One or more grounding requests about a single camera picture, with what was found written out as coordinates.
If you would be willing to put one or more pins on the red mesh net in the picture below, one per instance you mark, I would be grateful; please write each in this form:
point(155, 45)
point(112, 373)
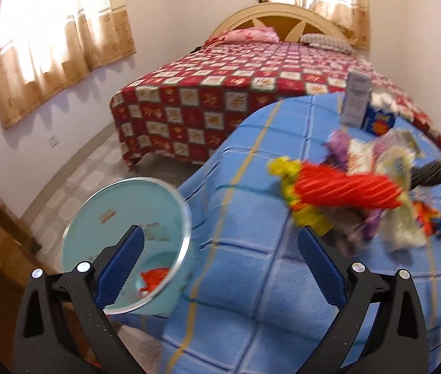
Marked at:
point(345, 189)

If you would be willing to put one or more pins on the purple plastic wrapper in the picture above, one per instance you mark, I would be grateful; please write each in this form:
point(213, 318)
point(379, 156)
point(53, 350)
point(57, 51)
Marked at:
point(339, 146)

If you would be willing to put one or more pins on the blue yellow small box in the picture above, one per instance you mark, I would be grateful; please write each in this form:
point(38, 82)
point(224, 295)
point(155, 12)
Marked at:
point(380, 120)

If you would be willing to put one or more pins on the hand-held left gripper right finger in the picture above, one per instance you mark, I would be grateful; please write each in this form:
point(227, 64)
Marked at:
point(317, 265)

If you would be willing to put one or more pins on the pale snack wrapper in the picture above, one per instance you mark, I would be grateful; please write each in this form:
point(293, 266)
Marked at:
point(360, 156)

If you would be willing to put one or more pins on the light blue enamel basin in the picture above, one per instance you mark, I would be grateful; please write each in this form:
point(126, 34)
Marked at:
point(107, 210)

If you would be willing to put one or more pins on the white cardboard box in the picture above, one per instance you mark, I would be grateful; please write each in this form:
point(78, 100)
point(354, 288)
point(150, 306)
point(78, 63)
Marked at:
point(354, 101)

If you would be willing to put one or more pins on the narrow beige patterned curtain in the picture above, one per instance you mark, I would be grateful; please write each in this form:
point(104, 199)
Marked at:
point(345, 19)

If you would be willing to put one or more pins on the yellow green snack wrapper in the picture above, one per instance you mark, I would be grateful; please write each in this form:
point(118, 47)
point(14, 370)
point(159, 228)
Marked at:
point(286, 169)

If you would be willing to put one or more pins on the wide beige patterned curtain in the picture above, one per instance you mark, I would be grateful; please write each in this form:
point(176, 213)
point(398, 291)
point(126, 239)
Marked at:
point(88, 46)

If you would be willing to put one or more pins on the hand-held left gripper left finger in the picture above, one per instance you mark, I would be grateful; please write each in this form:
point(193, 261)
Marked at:
point(123, 257)

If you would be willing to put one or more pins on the red checked bedspread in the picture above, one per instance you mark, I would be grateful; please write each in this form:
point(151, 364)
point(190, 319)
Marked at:
point(212, 97)

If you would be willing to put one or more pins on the white wall socket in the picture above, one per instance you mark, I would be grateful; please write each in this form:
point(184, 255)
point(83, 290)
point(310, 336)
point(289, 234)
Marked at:
point(53, 140)

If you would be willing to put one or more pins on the clear plastic bag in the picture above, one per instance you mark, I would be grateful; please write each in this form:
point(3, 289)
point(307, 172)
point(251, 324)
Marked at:
point(399, 163)

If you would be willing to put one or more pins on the orange blue snack wrapper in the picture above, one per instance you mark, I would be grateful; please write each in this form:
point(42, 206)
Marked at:
point(432, 216)

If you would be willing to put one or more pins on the cream wooden headboard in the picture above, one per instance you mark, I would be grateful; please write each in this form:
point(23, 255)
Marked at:
point(267, 13)

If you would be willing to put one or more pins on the pink pillow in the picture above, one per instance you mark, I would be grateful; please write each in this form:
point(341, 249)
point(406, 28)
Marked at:
point(249, 34)

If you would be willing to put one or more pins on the striped pillow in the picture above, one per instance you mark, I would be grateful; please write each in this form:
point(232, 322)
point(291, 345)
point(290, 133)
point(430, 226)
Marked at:
point(327, 43)

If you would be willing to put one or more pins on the wooden cabinet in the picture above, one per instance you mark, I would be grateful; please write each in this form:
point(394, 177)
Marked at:
point(2, 241)

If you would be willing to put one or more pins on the red orange snack wrapper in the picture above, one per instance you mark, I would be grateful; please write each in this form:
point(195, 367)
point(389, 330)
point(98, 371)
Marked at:
point(153, 279)

